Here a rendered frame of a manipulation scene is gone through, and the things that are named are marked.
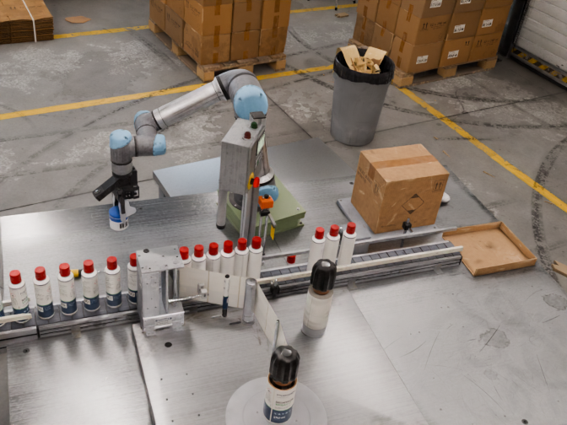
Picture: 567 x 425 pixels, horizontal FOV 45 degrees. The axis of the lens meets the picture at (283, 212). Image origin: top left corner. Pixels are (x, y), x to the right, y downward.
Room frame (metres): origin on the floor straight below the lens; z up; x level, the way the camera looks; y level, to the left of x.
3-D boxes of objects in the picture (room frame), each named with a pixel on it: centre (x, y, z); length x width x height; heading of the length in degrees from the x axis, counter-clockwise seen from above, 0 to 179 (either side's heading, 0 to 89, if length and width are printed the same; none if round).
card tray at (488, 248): (2.30, -0.88, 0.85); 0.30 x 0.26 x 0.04; 114
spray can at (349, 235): (2.03, -0.26, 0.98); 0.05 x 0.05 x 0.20
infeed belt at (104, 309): (1.90, 0.03, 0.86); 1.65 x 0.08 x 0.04; 114
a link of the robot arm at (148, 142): (2.08, 0.51, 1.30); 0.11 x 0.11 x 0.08; 20
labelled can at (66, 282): (1.61, 0.68, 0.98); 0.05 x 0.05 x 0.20
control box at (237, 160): (1.93, 0.16, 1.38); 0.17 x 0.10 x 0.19; 169
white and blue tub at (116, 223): (2.01, 0.62, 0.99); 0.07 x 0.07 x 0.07
